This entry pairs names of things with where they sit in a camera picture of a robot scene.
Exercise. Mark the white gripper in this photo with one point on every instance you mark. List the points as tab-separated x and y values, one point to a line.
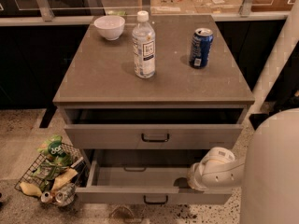
196	175

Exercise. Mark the grey drawer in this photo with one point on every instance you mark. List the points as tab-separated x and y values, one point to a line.
145	176
169	128

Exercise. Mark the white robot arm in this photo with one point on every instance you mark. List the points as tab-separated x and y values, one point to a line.
268	174

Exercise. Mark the grey drawer cabinet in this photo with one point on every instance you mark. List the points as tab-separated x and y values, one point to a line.
102	74

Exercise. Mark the grey top drawer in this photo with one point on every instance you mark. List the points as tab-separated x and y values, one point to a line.
169	128

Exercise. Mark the black floor tray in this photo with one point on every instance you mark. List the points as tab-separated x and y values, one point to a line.
257	119

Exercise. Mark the blue soda can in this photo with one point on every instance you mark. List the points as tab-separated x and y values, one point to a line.
201	44

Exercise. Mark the yellow snack bag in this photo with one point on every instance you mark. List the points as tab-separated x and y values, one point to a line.
64	178
30	189

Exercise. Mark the crushed silver can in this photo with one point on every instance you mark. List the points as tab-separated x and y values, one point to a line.
61	197

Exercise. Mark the clear plastic water bottle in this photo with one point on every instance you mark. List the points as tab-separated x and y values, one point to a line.
143	37

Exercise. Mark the green snack bag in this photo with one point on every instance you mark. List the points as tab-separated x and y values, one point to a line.
53	151

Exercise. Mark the white diagonal pole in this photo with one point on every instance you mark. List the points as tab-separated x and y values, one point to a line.
279	55

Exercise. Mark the white ceramic bowl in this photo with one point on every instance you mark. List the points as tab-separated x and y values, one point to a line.
110	27

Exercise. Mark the left cardboard box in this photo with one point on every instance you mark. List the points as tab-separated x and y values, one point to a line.
172	7

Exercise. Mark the black wire basket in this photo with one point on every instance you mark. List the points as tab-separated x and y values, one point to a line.
43	172

